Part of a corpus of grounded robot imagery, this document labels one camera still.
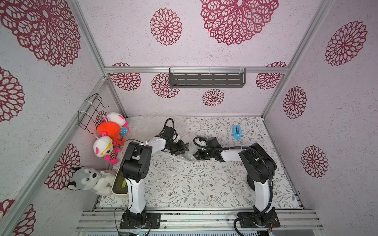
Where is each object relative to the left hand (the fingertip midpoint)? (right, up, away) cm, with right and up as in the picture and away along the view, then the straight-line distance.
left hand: (187, 150), depth 97 cm
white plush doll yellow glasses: (-45, +4, -18) cm, 49 cm away
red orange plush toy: (-45, +13, -8) cm, 48 cm away
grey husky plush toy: (-47, -10, -27) cm, 55 cm away
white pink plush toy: (-44, +21, -2) cm, 48 cm away
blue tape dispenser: (+37, +12, +11) cm, 40 cm away
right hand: (+3, -4, 0) cm, 5 cm away
